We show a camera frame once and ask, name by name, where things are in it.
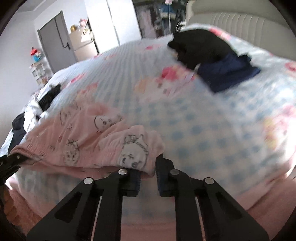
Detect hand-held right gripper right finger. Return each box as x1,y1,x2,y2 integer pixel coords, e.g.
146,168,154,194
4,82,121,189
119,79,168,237
156,154,270,241

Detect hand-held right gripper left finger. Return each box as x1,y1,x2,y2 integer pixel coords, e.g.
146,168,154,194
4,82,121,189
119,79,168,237
26,168,141,241

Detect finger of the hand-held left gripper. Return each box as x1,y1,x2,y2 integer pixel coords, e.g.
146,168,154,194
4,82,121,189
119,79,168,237
0,155,25,184

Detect pink printed pants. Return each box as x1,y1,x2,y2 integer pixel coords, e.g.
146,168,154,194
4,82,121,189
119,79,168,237
10,102,165,178

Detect navy shorts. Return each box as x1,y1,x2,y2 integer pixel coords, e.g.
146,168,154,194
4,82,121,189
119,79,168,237
196,53,262,93

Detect large black pants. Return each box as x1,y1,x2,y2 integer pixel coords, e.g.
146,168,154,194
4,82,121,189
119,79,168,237
8,113,27,154

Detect white shirt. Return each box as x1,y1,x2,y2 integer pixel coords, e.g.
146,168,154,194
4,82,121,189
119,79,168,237
23,100,50,138

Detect blue checked printed blanket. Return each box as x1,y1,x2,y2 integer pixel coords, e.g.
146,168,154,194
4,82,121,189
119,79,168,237
0,23,296,229

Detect small black garment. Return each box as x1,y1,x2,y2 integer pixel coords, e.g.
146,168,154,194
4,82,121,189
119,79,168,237
39,85,61,111

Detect white toy shelf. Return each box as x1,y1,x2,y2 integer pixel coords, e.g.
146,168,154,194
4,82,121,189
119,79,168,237
30,59,53,88

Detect red blue toy figure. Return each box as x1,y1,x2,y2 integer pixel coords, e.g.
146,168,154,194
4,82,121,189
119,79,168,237
30,47,43,62

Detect grey door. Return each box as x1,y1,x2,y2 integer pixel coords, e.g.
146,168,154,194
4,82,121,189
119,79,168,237
38,10,77,73

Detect beige refrigerator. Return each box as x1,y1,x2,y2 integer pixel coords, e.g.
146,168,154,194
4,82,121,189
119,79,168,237
69,23,99,62

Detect folded black garment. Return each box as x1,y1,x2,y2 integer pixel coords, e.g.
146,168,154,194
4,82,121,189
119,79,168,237
168,29,238,70

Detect black glass cabinet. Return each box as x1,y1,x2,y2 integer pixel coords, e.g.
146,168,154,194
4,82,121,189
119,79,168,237
133,0,188,39

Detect white wardrobe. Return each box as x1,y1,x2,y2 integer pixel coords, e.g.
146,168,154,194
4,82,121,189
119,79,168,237
84,0,142,54

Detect grey padded headboard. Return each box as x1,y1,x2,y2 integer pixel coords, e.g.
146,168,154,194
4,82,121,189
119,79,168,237
186,0,296,56

